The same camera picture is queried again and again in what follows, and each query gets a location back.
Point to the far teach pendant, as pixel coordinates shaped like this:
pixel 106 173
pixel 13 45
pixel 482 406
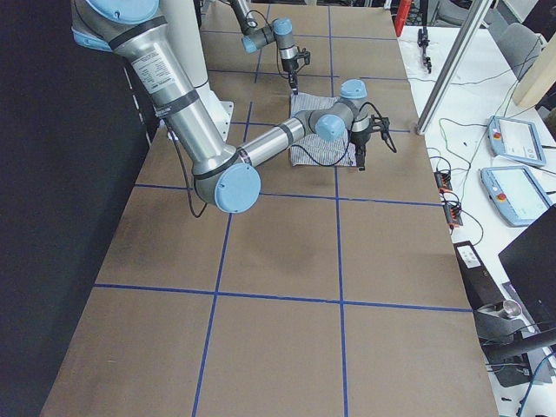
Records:
pixel 515 139

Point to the metal cup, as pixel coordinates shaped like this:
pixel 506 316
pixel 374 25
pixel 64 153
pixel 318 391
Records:
pixel 510 309

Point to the teach pendant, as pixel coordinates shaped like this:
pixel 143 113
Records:
pixel 515 139
pixel 516 194

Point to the near teach pendant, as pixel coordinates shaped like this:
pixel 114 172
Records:
pixel 516 194

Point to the red cylinder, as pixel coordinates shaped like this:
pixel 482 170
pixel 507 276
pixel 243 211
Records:
pixel 401 15

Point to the black monitor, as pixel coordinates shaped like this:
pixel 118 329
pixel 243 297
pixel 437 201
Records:
pixel 529 263

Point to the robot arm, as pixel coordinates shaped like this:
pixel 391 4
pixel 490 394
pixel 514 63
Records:
pixel 161 41
pixel 280 31

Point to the aluminium frame post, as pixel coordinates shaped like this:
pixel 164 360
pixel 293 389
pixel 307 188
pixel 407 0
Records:
pixel 468 29

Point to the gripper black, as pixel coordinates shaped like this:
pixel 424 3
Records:
pixel 360 138
pixel 287 65

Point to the grey office chair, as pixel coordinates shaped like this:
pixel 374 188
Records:
pixel 520 46

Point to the orange black connector box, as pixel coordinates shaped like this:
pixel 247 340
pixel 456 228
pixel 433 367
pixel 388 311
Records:
pixel 443 180

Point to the black flat box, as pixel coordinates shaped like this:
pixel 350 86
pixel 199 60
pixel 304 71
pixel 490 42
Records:
pixel 480 287

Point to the striped polo shirt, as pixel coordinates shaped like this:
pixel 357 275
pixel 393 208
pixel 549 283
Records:
pixel 312 149

